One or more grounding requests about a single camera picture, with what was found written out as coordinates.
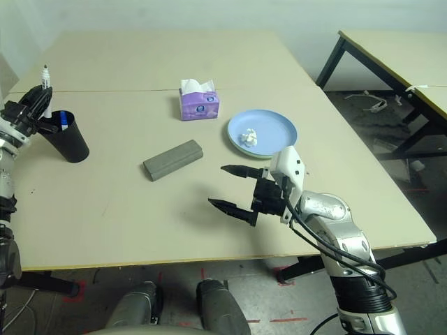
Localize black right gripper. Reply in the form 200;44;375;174
207;164;291;228

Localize beige side table black legs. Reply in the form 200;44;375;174
316;29;447;158

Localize white floor cable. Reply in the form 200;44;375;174
0;289;39;335

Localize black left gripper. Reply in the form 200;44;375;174
0;86;59;135

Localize blue plastic plate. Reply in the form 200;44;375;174
227;109;299;158

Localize beige robot torso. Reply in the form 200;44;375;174
82;324;210;335

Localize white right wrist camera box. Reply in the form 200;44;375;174
270;146;308;207

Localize black table frame beam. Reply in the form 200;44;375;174
20;271;80;297
279;237;447;283

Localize white plastic floor scrap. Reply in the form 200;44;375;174
344;90;388;113

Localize grey right robot leg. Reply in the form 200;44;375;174
195;278;251;335

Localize white paper ball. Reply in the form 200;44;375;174
239;128;258;147

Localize grey glasses case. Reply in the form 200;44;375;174
142;139;205;182

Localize white marker black tip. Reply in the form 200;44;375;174
41;64;53;119

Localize black plastic cup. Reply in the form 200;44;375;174
36;110;91;164

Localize grey left robot leg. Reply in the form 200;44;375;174
108;283;163;335

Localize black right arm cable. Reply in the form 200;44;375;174
284;195;397;301

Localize grey robot leg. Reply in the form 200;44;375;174
108;283;163;335
195;278;251;335

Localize purple tissue box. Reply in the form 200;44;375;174
179;78;221;122

